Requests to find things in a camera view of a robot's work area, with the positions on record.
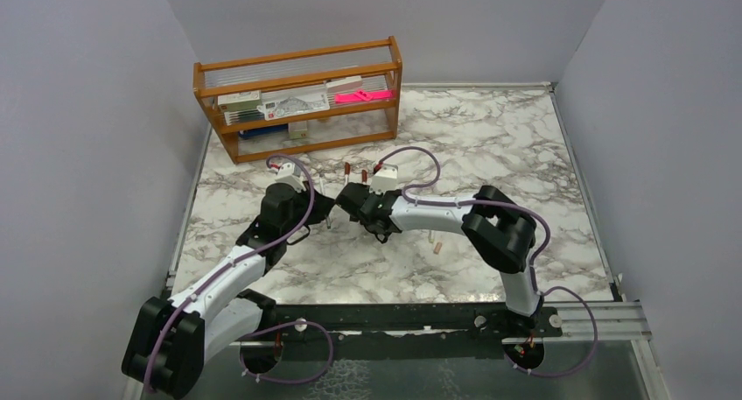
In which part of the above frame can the pink plastic item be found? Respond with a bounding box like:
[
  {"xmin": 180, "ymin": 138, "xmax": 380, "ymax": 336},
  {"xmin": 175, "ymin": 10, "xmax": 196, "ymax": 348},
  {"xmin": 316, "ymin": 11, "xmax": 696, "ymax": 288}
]
[{"xmin": 334, "ymin": 89, "xmax": 395, "ymax": 104}]

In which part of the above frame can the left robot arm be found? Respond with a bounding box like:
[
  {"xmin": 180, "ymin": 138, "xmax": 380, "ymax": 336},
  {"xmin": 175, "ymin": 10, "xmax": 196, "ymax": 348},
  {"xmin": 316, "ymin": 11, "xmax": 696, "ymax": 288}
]
[{"xmin": 121, "ymin": 184, "xmax": 334, "ymax": 399}]

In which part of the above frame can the black mounting rail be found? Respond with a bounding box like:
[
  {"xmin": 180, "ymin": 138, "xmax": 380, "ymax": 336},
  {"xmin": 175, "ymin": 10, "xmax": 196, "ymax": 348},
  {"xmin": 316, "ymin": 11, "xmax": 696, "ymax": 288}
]
[{"xmin": 236, "ymin": 302, "xmax": 563, "ymax": 361}]

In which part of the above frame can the wooden shelf rack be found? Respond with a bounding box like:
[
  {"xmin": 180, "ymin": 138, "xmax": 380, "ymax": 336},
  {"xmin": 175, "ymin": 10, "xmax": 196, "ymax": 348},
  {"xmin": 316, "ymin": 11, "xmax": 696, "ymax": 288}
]
[{"xmin": 192, "ymin": 36, "xmax": 403, "ymax": 164}]

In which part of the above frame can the white green box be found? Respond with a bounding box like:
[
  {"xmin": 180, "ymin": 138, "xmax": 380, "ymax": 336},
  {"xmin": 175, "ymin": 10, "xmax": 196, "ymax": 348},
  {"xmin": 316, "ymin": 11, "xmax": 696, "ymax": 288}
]
[{"xmin": 216, "ymin": 90, "xmax": 262, "ymax": 111}]

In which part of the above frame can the white ruler card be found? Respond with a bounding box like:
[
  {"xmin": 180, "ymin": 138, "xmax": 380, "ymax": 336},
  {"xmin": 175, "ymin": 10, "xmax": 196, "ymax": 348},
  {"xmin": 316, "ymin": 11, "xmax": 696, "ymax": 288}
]
[{"xmin": 257, "ymin": 93, "xmax": 330, "ymax": 120}]

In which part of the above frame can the white pen green end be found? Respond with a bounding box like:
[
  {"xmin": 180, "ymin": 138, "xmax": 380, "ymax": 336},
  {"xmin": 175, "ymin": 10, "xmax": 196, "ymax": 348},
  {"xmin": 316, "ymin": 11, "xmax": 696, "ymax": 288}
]
[{"xmin": 318, "ymin": 176, "xmax": 332, "ymax": 229}]

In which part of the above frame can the blue box lower shelf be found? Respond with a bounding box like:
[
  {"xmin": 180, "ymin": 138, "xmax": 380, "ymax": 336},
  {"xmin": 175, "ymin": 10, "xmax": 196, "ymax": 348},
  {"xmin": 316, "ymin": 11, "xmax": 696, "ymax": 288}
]
[{"xmin": 238, "ymin": 124, "xmax": 288, "ymax": 140}]

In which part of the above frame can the small beige box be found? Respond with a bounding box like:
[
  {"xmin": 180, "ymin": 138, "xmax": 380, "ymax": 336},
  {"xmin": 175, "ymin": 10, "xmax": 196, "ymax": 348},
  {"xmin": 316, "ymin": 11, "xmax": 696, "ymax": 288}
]
[{"xmin": 288, "ymin": 122, "xmax": 309, "ymax": 139}]

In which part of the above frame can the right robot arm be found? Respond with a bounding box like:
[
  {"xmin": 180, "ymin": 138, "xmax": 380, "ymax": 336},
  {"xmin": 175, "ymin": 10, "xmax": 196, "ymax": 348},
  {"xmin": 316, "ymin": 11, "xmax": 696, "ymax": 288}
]
[{"xmin": 335, "ymin": 183, "xmax": 550, "ymax": 336}]

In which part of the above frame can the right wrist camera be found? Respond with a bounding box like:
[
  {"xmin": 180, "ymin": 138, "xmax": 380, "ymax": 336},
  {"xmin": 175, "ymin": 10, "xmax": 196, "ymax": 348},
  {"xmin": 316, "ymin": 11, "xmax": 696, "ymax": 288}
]
[{"xmin": 369, "ymin": 164, "xmax": 398, "ymax": 195}]

